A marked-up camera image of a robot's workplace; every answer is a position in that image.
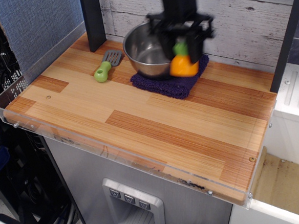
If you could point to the white toy sink unit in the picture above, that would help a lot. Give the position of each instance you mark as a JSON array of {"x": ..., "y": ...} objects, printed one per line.
[{"x": 276, "y": 196}]

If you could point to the green handled grey spatula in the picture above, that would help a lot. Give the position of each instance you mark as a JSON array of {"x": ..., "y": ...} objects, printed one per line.
[{"x": 111, "y": 58}]

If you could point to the orange bottle with green cap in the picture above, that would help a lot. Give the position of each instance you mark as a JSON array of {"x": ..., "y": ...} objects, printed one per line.
[{"x": 181, "y": 65}]

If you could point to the dark left upright post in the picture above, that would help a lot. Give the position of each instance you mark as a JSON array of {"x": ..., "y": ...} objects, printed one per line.
[{"x": 93, "y": 23}]

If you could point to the clear acrylic edge guard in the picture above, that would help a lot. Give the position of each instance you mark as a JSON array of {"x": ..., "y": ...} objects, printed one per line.
[{"x": 210, "y": 141}]

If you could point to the stainless steel pot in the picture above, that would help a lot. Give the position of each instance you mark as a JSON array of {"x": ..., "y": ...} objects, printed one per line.
[{"x": 146, "y": 53}]

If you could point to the dark right upright post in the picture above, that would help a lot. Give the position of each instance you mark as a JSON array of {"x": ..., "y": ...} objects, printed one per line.
[{"x": 286, "y": 47}]

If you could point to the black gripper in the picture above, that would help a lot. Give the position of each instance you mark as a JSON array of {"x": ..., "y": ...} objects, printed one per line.
[{"x": 181, "y": 17}]

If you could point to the grey toy fridge cabinet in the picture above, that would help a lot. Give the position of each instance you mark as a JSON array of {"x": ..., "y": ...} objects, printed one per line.
[{"x": 84, "y": 172}]

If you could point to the blue fabric panel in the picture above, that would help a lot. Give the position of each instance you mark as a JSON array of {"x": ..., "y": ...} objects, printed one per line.
[{"x": 39, "y": 31}]

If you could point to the dark upright post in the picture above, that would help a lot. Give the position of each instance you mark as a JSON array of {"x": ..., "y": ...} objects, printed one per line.
[
  {"x": 93, "y": 23},
  {"x": 286, "y": 47}
]

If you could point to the silver dispenser panel with buttons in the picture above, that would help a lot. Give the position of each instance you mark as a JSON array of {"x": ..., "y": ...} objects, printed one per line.
[{"x": 132, "y": 206}]

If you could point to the purple cloth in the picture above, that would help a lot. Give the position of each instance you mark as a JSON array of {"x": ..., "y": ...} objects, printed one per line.
[{"x": 175, "y": 87}]

